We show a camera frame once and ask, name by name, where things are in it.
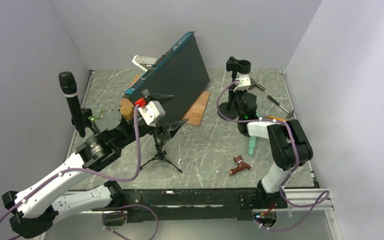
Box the gold microphone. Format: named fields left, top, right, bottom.
left=119, top=105, right=134, bottom=122

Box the blue network switch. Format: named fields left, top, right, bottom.
left=123, top=31, right=210, bottom=124

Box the black microphone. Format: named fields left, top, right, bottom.
left=58, top=71, right=86, bottom=138

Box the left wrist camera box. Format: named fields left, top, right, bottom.
left=134, top=98, right=166, bottom=127

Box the teal green microphone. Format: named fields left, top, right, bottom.
left=247, top=110, right=262, bottom=157

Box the small black handled hammer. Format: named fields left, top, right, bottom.
left=267, top=95, right=294, bottom=119

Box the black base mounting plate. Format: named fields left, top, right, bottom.
left=90, top=188, right=296, bottom=223

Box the black stand with black microphone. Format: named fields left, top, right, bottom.
left=70, top=108, right=98, bottom=138

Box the white metal bracket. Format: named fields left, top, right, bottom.
left=131, top=55, right=157, bottom=72

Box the black round base mic stand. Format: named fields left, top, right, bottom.
left=217, top=56, right=252, bottom=120

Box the black tripod shock mount stand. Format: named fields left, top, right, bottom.
left=140, top=131, right=183, bottom=174

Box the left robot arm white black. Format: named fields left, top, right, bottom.
left=2, top=90, right=184, bottom=239

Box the yellow utility knife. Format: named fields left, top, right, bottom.
left=264, top=115, right=287, bottom=122

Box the green plastic faucet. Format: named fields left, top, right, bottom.
left=88, top=109, right=106, bottom=123

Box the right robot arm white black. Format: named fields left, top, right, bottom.
left=228, top=89, right=313, bottom=208

